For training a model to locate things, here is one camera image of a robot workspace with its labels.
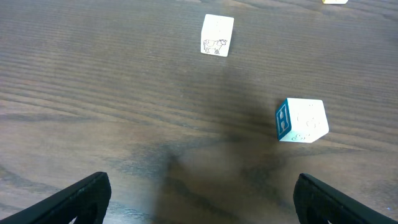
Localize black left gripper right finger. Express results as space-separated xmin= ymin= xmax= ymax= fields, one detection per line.
xmin=293 ymin=173 xmax=397 ymax=224

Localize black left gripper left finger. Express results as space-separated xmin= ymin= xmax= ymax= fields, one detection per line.
xmin=1 ymin=172 xmax=111 ymax=224

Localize blue H letter block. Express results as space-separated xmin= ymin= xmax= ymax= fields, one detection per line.
xmin=275 ymin=98 xmax=330 ymax=143

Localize cow picture wooden block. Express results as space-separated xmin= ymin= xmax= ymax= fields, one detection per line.
xmin=200 ymin=14 xmax=234 ymax=57

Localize plain face wooden block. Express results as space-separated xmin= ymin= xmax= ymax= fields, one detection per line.
xmin=322 ymin=0 xmax=348 ymax=4

